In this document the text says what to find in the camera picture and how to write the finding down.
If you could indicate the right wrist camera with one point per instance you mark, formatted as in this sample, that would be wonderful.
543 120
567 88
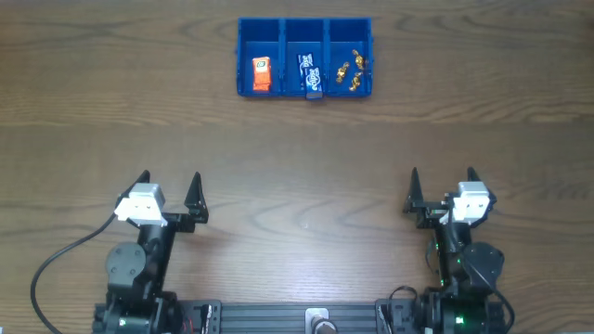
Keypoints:
471 201

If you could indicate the blue candy pack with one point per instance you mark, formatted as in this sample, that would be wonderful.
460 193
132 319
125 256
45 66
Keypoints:
314 83
305 62

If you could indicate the gold candy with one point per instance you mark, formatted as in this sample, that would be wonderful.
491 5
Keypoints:
358 59
342 72
356 81

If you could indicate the mounting rail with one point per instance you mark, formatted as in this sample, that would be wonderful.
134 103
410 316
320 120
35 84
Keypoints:
269 317

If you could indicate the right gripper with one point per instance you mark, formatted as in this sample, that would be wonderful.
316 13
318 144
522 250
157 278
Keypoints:
431 214

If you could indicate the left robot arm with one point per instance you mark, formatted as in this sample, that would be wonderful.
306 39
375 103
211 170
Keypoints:
148 260

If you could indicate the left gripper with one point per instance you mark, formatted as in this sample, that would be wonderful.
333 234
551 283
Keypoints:
178 222

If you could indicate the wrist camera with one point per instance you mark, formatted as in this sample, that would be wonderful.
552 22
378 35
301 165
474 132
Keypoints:
471 201
141 204

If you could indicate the blue tray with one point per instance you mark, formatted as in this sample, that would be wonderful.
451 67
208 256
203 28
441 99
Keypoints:
260 32

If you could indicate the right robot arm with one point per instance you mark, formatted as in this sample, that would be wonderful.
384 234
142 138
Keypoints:
464 273

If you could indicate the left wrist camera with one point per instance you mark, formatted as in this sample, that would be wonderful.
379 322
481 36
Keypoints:
141 204

